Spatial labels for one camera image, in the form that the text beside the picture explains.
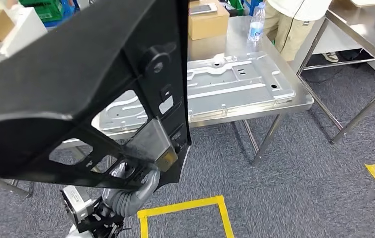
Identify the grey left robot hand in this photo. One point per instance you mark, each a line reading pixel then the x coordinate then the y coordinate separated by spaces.
pixel 118 171

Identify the black plastic frame part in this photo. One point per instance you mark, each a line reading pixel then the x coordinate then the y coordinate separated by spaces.
pixel 59 82

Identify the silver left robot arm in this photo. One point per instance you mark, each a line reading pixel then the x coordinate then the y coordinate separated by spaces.
pixel 131 203

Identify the stainless steel workbench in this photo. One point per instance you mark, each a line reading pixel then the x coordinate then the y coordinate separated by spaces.
pixel 236 46

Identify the grey sheet metal panel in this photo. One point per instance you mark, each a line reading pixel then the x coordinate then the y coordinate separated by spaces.
pixel 233 85

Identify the green plastic crate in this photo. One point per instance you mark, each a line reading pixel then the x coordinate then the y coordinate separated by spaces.
pixel 238 6
pixel 48 11

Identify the flat phone device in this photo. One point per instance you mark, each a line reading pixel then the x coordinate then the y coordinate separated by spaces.
pixel 204 9

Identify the clear plastic water bottle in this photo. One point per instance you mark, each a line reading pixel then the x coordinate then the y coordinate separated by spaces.
pixel 256 33

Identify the person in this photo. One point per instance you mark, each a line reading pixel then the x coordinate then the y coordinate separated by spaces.
pixel 286 29

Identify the white cabinet box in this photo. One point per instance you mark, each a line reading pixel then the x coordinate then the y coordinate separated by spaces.
pixel 335 39

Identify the pale flat board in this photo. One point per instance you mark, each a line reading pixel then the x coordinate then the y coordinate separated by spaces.
pixel 371 2

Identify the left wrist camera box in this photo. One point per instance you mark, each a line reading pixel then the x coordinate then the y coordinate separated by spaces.
pixel 77 203

